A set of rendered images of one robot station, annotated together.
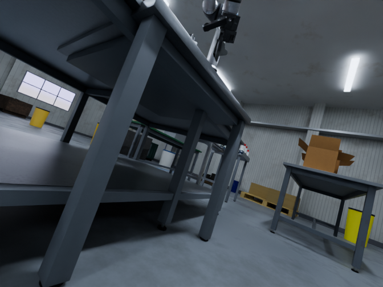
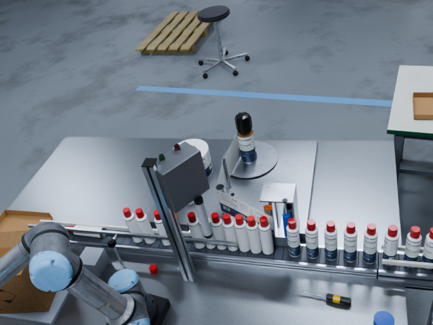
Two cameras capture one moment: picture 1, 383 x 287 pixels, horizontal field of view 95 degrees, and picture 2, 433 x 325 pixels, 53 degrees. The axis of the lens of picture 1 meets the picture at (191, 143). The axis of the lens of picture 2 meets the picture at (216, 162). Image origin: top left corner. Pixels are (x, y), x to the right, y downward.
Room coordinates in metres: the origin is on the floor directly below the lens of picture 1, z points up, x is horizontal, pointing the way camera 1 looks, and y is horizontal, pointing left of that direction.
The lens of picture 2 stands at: (1.52, -0.92, 2.41)
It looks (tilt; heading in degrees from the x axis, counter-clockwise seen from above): 39 degrees down; 83
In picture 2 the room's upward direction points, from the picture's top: 13 degrees counter-clockwise
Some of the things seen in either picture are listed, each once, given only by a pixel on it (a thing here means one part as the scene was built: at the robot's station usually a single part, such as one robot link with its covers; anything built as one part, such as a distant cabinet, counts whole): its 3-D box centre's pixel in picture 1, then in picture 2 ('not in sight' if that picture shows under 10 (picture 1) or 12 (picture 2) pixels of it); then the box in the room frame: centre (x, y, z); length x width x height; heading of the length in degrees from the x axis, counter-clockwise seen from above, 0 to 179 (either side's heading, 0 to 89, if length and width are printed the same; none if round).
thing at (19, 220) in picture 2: not in sight; (14, 231); (0.63, 0.95, 0.85); 0.30 x 0.26 x 0.04; 150
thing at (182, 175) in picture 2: not in sight; (180, 176); (1.54, 0.32, 1.38); 0.17 x 0.10 x 0.19; 25
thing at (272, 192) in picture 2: not in sight; (278, 192); (1.91, 0.32, 1.14); 0.14 x 0.11 x 0.01; 150
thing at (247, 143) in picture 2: not in sight; (245, 137); (1.94, 0.88, 1.04); 0.09 x 0.09 x 0.29
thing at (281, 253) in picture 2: not in sight; (189, 246); (1.49, 0.45, 0.86); 1.65 x 0.08 x 0.04; 150
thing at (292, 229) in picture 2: not in sight; (293, 237); (1.91, 0.21, 0.98); 0.05 x 0.05 x 0.20
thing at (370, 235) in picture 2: not in sight; (370, 243); (2.17, 0.06, 0.98); 0.05 x 0.05 x 0.20
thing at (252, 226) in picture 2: not in sight; (253, 234); (1.77, 0.29, 0.98); 0.05 x 0.05 x 0.20
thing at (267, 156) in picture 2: not in sight; (249, 158); (1.94, 0.88, 0.89); 0.31 x 0.31 x 0.01
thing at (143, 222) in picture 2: not in sight; (144, 226); (1.33, 0.55, 0.98); 0.05 x 0.05 x 0.20
